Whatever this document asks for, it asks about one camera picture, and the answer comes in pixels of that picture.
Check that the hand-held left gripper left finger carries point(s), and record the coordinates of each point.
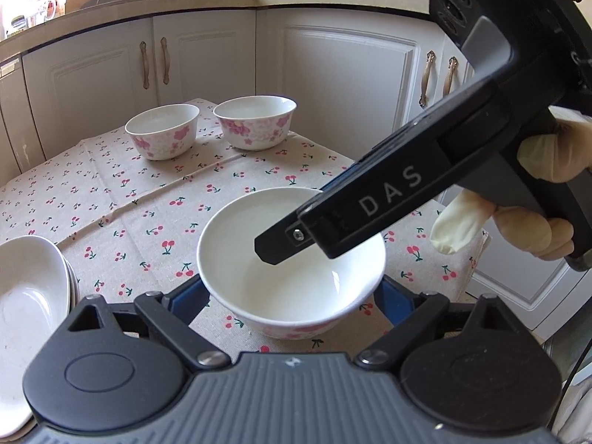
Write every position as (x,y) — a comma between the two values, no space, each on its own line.
(189,296)

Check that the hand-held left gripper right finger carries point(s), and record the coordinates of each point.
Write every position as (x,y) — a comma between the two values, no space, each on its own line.
(393,300)

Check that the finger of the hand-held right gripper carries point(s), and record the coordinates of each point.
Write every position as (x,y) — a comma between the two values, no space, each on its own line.
(277,243)

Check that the large pink floral bowl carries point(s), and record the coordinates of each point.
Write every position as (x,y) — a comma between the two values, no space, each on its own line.
(296,296)

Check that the large white fruit-print plate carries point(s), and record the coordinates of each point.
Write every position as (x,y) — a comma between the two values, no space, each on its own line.
(77,289)

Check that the person's right hand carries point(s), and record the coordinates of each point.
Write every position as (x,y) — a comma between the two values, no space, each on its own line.
(467,222)

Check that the cherry print tablecloth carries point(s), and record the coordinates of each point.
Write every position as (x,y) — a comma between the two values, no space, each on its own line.
(138,203)

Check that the white cabinet door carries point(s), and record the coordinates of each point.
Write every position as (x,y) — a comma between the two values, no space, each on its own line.
(92,83)
(208,55)
(508,286)
(342,78)

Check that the white cloth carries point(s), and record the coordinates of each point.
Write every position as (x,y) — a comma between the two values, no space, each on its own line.
(578,407)

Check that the grey stone kitchen countertop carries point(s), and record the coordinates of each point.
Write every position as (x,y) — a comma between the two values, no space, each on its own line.
(185,2)

